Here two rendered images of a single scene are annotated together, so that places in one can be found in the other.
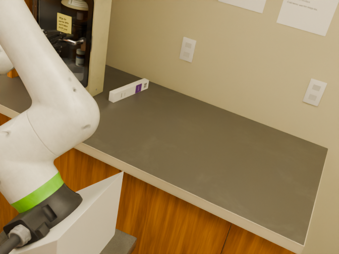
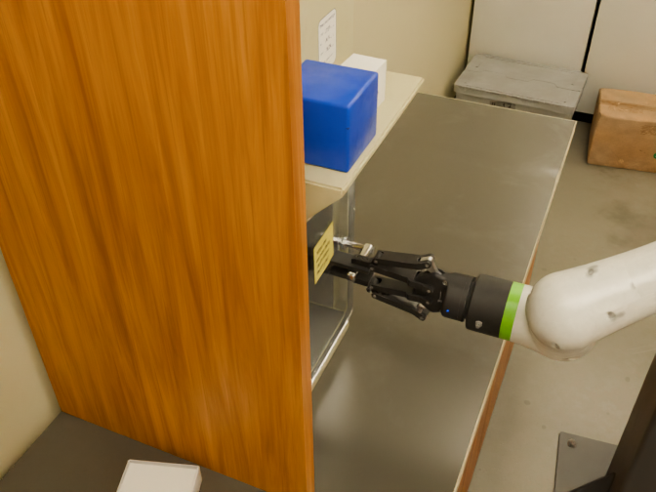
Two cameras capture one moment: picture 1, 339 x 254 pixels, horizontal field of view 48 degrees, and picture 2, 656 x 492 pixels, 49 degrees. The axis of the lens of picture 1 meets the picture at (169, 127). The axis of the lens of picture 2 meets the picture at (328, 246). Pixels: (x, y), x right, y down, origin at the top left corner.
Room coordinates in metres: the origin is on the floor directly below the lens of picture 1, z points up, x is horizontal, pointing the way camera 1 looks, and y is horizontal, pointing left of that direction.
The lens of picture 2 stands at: (1.52, 1.43, 1.99)
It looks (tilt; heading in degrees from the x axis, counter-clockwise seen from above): 39 degrees down; 273
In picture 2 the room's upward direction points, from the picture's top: straight up
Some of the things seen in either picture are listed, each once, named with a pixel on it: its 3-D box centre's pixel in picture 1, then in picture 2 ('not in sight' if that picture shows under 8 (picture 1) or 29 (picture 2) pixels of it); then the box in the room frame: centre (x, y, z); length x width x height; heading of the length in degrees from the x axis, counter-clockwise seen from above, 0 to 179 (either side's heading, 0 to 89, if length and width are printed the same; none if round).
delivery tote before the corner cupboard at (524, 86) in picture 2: not in sight; (516, 106); (0.68, -2.02, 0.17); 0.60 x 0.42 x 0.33; 157
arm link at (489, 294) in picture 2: not in sight; (488, 303); (1.30, 0.58, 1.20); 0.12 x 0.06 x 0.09; 69
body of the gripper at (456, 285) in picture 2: not in sight; (442, 292); (1.38, 0.56, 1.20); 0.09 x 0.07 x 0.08; 159
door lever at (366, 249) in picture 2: (70, 40); (351, 259); (1.52, 0.48, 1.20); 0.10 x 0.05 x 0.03; 69
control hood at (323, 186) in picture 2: not in sight; (348, 150); (1.53, 0.56, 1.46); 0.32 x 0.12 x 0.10; 69
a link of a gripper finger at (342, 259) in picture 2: (65, 36); (351, 262); (1.52, 0.50, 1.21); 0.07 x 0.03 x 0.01; 159
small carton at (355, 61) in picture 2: not in sight; (361, 83); (1.51, 0.51, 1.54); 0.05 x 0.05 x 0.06; 66
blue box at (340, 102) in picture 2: not in sight; (326, 114); (1.56, 0.63, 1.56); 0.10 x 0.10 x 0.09; 69
